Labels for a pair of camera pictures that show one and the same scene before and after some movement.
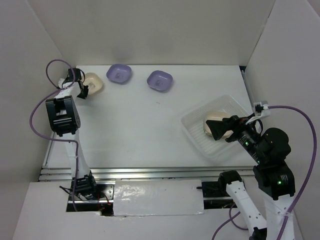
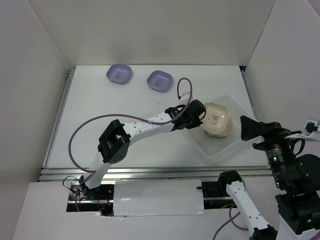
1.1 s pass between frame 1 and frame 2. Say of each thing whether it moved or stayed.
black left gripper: moved
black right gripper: moved
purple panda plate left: stayed
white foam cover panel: stayed
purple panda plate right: stayed
